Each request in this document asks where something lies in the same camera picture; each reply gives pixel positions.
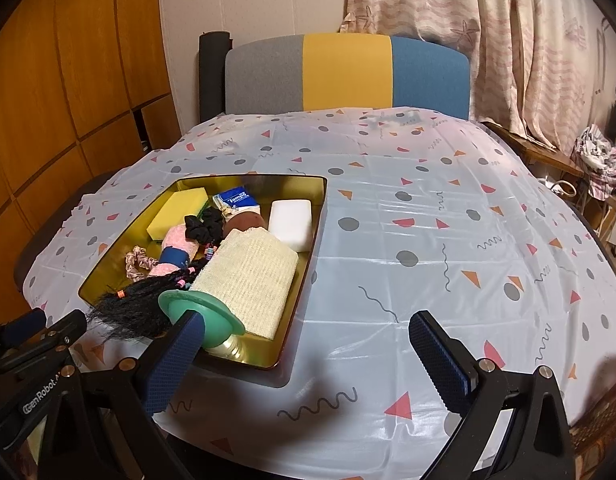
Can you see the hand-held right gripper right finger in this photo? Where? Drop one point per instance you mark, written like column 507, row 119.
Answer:
column 438, row 360

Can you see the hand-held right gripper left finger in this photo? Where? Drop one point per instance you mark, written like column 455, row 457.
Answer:
column 173, row 357

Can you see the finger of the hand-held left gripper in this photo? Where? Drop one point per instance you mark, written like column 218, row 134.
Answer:
column 23, row 327
column 48, row 342

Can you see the green silicone bottle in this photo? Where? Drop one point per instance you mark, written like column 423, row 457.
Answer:
column 188, row 304

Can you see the black beaded hair braid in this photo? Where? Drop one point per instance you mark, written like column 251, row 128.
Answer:
column 133, row 305

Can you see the pink scrunchie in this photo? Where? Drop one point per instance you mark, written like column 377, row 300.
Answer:
column 138, row 261

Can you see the beige textured cloth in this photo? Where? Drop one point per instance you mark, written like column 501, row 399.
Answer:
column 253, row 280

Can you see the pink fluffy roll blue band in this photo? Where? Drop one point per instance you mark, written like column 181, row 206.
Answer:
column 178, row 244

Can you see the maroon and gold tin box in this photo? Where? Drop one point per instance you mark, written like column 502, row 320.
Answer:
column 138, row 230

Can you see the black scrunchie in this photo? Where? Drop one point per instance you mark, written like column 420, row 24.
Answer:
column 203, row 227

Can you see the yellow sponge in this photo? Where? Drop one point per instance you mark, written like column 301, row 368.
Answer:
column 175, row 212

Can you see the brown makeup sponge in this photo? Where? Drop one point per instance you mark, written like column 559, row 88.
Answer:
column 245, row 220

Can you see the blue tissue packet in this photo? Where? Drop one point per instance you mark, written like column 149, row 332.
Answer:
column 238, row 200

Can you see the white sponge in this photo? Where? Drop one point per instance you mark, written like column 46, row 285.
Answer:
column 290, row 222

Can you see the rattan chair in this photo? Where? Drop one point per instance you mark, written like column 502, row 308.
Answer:
column 603, row 430

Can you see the wooden wardrobe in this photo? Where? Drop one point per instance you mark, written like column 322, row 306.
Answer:
column 63, row 110

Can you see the wooden side table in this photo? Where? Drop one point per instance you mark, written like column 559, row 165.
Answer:
column 533, row 147

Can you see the pile of clothes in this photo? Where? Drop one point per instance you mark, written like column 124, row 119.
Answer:
column 600, row 160

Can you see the black rolled mat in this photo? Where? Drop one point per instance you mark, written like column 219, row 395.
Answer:
column 213, row 75

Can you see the grey yellow blue headboard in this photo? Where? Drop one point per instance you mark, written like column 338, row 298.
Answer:
column 348, row 70

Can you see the pink printed curtain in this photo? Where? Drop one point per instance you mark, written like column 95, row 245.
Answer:
column 513, row 35

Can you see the white garment steamer pole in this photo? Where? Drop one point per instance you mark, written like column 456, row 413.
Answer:
column 602, row 55

